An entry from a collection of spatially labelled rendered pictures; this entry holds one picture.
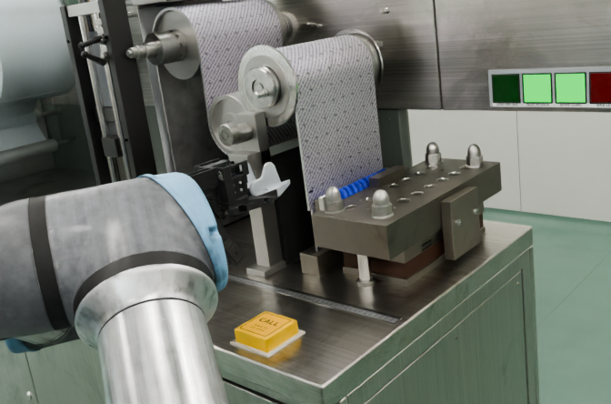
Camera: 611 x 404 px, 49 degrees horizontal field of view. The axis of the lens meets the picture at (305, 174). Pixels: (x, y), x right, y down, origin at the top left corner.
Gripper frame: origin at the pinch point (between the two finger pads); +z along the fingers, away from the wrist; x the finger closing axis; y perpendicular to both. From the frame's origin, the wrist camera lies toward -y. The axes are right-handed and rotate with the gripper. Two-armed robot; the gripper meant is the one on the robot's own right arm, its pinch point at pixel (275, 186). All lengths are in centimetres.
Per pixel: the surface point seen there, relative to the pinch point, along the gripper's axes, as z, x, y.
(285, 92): 7.0, 1.3, 15.1
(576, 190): 274, 54, -86
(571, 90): 40, -36, 9
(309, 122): 10.7, -0.1, 9.0
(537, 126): 274, 73, -51
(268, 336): -17.9, -12.3, -16.8
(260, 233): 3.3, 9.6, -10.8
